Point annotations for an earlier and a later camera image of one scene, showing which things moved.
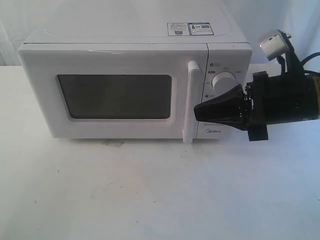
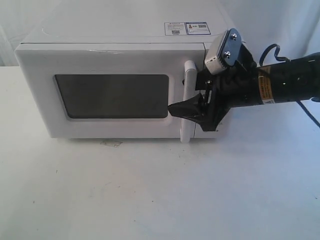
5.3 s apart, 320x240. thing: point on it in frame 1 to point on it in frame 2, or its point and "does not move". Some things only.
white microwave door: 111,90 does not move
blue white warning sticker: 200,28 does not move
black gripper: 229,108 to 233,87
